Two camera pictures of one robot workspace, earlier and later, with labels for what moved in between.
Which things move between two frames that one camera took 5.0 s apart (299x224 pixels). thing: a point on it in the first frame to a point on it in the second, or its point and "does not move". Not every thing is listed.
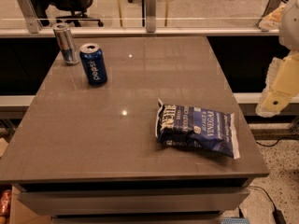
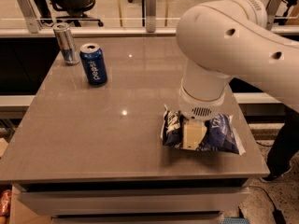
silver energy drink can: (70, 53) does not move
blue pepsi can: (93, 59) does not move
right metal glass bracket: (276, 0) does not move
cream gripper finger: (281, 84) to (196, 112)
